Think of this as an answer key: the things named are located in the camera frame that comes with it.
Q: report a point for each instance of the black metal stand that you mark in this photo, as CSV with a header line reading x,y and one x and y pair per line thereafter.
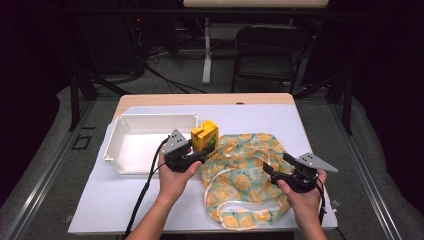
x,y
74,100
348,106

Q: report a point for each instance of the white table mat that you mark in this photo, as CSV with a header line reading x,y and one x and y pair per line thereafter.
x,y
253,120

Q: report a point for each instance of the white desk leg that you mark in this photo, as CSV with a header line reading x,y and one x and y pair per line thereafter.
x,y
207,66

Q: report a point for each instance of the aluminium floor rail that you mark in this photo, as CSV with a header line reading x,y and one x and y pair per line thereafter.
x,y
46,173
366,173

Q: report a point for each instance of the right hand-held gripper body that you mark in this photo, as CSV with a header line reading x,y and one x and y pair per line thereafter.
x,y
310,163

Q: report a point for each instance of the person's left hand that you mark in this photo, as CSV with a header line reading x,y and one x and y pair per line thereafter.
x,y
173,183

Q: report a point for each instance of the orange print cloth bag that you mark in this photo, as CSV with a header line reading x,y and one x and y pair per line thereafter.
x,y
243,180

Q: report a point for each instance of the white plastic box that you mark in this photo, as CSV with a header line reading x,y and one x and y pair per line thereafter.
x,y
140,146

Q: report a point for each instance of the person's right hand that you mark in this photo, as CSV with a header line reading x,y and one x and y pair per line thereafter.
x,y
306,203

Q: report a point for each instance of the yellow toy block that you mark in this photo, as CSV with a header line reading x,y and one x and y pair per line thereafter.
x,y
206,133

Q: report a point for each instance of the black folding chair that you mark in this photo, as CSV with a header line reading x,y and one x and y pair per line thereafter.
x,y
263,68

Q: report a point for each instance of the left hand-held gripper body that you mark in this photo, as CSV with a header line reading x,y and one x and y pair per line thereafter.
x,y
176,156

